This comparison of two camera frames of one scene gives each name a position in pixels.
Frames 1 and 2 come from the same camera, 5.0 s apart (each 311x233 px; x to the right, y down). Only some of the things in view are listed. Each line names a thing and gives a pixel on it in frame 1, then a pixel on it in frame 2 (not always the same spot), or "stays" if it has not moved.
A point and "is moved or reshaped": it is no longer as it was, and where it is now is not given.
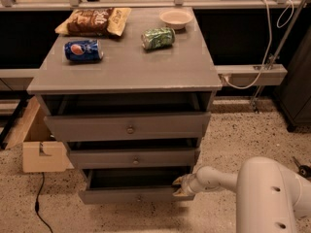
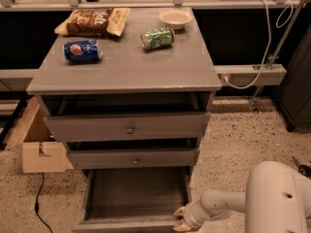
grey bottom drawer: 132,185 is moved or reshaped
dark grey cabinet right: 294,92 stays
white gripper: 189,184 → 190,216
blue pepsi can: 84,50 stays
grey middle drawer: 132,158 stays
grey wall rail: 245,75 stays
